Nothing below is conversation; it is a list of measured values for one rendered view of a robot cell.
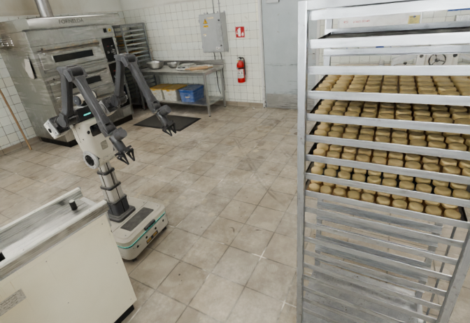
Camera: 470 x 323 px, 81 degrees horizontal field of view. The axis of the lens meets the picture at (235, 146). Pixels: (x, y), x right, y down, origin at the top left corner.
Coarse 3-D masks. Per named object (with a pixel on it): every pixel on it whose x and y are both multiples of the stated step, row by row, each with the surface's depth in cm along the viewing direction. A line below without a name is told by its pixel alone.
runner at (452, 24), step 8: (400, 24) 117; (408, 24) 115; (416, 24) 114; (424, 24) 113; (432, 24) 112; (440, 24) 111; (448, 24) 110; (456, 24) 108; (464, 24) 107; (328, 32) 130; (336, 32) 129; (344, 32) 127; (352, 32) 126; (360, 32) 124
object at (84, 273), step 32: (32, 224) 156; (96, 224) 156; (0, 256) 130; (64, 256) 144; (96, 256) 159; (0, 288) 123; (32, 288) 134; (64, 288) 147; (96, 288) 163; (128, 288) 183; (0, 320) 125; (32, 320) 136; (64, 320) 150; (96, 320) 167
